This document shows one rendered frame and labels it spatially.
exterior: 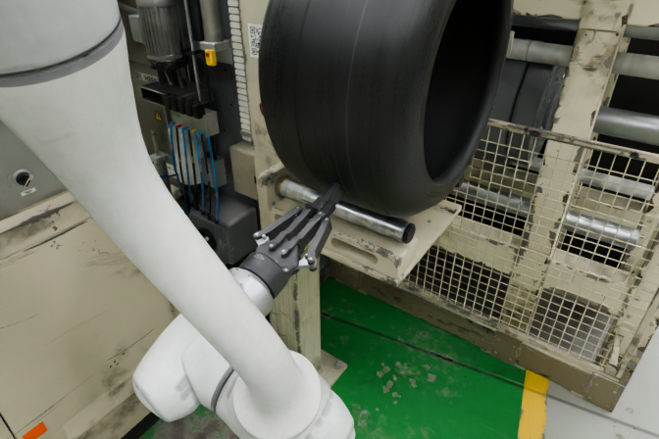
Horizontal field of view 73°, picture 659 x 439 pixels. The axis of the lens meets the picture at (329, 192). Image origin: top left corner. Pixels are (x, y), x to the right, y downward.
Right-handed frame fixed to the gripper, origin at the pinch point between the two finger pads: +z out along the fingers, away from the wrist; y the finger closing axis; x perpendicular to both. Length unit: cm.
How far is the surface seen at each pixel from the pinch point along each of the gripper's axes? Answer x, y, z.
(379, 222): 13.6, -3.6, 10.0
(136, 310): 47, 59, -25
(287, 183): 13.1, 21.7, 10.9
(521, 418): 113, -40, 29
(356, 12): -30.0, -3.1, 11.0
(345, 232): 17.9, 3.7, 7.4
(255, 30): -16.4, 34.7, 25.6
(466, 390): 113, -21, 28
